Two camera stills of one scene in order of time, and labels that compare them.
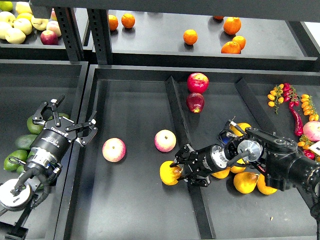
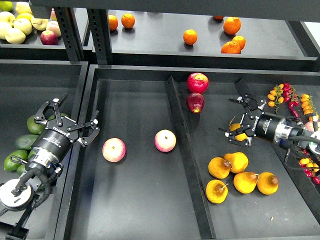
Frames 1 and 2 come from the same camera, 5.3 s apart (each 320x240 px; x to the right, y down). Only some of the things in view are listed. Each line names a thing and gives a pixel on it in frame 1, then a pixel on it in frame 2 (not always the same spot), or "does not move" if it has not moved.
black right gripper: x=202 y=162 to x=260 y=124
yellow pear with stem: x=169 y=175 to x=216 y=191
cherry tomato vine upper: x=282 y=92 does not move
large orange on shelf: x=232 y=25 does not move
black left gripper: x=54 y=142 does not move
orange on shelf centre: x=190 y=36 does not move
